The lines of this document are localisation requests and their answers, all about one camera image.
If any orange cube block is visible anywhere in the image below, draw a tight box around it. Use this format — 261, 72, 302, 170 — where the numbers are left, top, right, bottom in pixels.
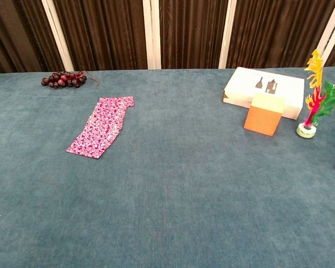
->
243, 93, 285, 137

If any blue velvet table cloth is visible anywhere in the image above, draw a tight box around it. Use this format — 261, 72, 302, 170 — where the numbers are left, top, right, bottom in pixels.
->
0, 66, 335, 268

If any dark brown curtain panel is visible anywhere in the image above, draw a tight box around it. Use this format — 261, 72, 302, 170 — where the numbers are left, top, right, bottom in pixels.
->
52, 0, 149, 71
159, 0, 229, 70
0, 0, 65, 75
226, 0, 335, 69

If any pink patterned cloth stack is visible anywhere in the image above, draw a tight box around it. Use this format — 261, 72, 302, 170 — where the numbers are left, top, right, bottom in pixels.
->
80, 95, 135, 149

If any dark red grape bunch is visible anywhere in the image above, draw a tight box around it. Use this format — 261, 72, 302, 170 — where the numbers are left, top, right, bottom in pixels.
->
41, 70, 100, 89

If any colourful feather shuttlecock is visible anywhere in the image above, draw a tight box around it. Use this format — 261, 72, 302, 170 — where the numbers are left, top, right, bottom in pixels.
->
296, 49, 335, 140

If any white flat cardboard box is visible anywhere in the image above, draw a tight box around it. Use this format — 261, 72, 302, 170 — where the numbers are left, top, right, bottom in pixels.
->
222, 66, 305, 121

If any white frame post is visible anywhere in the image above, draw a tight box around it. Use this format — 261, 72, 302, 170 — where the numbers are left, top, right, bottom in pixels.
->
41, 0, 75, 72
142, 0, 162, 70
218, 0, 238, 69
316, 0, 335, 65

